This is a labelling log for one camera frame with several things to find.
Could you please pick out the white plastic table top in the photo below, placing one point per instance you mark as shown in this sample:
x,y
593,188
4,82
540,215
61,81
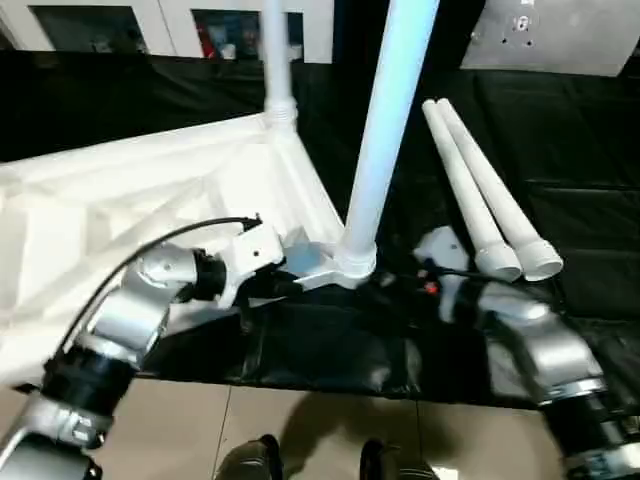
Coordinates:
x,y
150,200

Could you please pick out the red bottle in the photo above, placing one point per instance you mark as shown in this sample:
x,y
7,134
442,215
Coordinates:
x,y
206,42

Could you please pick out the black cabinet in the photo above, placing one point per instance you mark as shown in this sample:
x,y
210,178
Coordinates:
x,y
455,25

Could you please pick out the small white cup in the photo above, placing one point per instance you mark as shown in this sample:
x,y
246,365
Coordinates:
x,y
228,52
295,52

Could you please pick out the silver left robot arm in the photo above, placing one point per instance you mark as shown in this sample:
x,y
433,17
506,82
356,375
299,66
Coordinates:
x,y
135,310

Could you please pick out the white plastic table leg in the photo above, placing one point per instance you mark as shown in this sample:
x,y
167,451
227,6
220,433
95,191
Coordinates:
x,y
465,190
500,190
279,60
385,125

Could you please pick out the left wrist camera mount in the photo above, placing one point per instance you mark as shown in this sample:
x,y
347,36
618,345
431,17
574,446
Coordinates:
x,y
252,255

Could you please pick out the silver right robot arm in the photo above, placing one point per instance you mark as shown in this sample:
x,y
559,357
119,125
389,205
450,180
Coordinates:
x,y
550,350

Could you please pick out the white glass-door cabinet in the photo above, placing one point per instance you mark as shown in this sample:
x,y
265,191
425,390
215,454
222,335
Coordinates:
x,y
165,25

